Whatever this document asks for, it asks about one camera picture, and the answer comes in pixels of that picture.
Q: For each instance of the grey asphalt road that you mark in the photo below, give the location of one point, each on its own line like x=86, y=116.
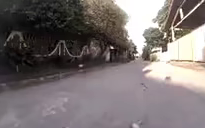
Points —
x=103, y=96

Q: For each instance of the row of trees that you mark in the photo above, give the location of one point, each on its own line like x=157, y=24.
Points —
x=73, y=20

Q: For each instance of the green trees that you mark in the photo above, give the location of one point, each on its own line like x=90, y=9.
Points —
x=155, y=36

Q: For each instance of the kerb strip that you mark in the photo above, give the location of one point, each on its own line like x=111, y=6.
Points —
x=26, y=80

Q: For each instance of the building roof canopy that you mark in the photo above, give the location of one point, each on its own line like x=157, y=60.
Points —
x=188, y=13

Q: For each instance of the dark wall with white graffiti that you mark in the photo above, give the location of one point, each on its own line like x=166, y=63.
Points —
x=56, y=50

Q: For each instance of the pale wall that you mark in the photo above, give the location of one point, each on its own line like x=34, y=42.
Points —
x=193, y=45

